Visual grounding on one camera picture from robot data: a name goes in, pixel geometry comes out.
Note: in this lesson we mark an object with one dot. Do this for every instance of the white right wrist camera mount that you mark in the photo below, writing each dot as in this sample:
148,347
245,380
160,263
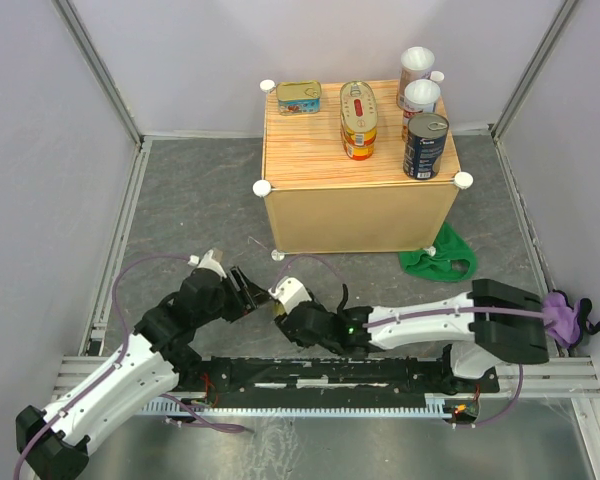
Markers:
289,292

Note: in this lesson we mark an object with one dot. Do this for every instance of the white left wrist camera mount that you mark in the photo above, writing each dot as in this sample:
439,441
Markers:
211,260

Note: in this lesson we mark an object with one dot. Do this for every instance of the dark blue round can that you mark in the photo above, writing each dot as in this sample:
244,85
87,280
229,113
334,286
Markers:
424,145

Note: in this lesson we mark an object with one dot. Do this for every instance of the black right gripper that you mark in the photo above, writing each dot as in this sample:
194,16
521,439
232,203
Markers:
313,305

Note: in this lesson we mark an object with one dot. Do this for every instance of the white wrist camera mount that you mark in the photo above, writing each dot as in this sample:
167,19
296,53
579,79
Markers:
211,260
289,292

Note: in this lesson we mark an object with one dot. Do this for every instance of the green cloth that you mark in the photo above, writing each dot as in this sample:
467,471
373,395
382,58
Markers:
449,259

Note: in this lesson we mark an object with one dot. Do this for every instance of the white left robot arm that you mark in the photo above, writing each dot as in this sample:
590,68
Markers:
57,441

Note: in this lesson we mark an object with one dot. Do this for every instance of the oval red fish tin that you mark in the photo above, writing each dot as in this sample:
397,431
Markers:
358,113

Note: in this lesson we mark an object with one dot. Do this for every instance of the wooden cube cabinet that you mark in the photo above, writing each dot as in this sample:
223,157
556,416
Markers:
319,200

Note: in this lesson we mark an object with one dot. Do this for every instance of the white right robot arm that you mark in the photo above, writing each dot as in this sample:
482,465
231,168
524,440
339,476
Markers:
493,323

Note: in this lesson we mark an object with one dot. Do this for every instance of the gold oval fish tin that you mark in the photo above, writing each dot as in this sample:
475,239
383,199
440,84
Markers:
356,152

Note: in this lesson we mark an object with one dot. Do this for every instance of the gold rectangular meat tin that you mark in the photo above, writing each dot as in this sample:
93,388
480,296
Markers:
278,311

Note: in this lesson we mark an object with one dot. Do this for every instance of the purple cloth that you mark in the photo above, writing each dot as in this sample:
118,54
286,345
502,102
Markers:
568,324

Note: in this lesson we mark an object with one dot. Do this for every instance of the blue rectangular luncheon meat tin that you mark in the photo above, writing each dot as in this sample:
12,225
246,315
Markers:
298,97

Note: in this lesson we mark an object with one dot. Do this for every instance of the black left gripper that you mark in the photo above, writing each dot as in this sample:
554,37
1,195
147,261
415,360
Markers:
249,296

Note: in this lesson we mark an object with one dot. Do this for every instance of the grey slotted cable duct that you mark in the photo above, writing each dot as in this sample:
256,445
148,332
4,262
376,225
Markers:
434,409

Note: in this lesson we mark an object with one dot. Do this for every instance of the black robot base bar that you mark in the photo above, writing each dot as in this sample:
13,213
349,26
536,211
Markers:
328,383

